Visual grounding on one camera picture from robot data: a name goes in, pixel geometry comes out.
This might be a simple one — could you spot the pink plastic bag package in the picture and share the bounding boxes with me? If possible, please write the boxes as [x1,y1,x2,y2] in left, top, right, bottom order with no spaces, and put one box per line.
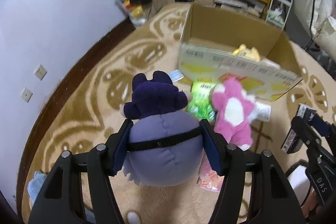
[197,155,223,192]

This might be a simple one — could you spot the wall socket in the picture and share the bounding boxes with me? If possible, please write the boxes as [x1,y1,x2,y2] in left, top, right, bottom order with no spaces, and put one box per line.
[21,88,33,102]
[34,64,47,81]

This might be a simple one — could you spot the purple round plush doll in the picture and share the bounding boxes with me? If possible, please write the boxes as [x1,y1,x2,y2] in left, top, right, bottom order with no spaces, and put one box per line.
[121,71,203,187]

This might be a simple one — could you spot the beige patterned carpet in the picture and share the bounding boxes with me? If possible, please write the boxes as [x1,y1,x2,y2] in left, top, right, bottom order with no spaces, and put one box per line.
[27,3,335,223]

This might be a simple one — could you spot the black Face tissue pack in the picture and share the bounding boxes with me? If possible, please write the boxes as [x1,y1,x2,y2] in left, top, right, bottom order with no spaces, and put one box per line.
[281,103,317,154]

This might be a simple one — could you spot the person's right hand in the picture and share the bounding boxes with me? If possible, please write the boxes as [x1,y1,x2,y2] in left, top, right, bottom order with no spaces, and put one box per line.
[301,190,323,223]

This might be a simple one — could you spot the lower wall socket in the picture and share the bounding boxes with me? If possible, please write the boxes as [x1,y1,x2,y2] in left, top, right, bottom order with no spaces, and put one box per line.
[21,88,33,102]

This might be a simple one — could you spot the clear snack bag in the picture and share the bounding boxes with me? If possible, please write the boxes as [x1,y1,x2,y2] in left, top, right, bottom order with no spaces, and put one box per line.
[115,0,147,28]

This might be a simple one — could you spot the white paper tag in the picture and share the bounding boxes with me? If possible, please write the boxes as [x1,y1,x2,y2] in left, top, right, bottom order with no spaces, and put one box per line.
[253,102,272,123]

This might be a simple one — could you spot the green tissue pack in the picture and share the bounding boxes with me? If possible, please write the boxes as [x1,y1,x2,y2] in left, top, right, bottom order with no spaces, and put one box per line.
[187,81,216,121]

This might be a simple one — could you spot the yellow bear plush toy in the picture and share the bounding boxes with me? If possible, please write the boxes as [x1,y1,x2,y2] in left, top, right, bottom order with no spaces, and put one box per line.
[232,44,261,62]

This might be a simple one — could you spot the stack of books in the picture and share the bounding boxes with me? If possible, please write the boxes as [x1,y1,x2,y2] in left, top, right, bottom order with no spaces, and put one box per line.
[194,0,266,17]

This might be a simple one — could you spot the upper wall socket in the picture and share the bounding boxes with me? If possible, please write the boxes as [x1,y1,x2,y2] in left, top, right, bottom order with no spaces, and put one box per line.
[34,64,47,81]

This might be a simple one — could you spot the open cardboard box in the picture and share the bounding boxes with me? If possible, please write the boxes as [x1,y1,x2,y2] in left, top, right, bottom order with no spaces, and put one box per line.
[178,5,302,102]

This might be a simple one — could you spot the white metal cart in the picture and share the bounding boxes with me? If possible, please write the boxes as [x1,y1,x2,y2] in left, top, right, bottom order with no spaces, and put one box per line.
[265,0,293,30]

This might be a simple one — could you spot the pink bear plush toy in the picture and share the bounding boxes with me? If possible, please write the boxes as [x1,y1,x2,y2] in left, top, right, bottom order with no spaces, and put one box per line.
[211,77,255,151]

